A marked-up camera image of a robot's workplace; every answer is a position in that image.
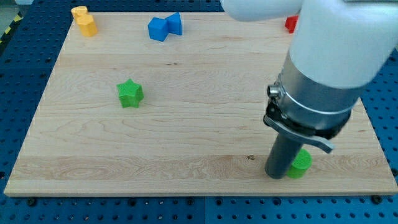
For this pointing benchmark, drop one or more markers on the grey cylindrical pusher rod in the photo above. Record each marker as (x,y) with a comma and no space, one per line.
(282,155)

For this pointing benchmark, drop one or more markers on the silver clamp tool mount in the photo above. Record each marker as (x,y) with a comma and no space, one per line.
(304,111)

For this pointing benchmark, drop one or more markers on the green cylinder block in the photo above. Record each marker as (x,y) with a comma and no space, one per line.
(300,165)

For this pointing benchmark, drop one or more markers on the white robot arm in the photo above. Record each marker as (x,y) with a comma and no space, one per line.
(337,49)

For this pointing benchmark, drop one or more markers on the red block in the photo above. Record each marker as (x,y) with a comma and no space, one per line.
(290,23)

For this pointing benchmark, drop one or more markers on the wooden board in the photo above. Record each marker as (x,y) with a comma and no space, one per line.
(197,132)

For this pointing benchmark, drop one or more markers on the green star block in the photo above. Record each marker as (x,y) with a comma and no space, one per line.
(130,94)

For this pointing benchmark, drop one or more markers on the blue angular block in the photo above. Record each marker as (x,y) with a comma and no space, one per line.
(159,28)

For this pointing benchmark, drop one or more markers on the yellow double hexagon block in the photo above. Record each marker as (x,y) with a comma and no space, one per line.
(84,20)

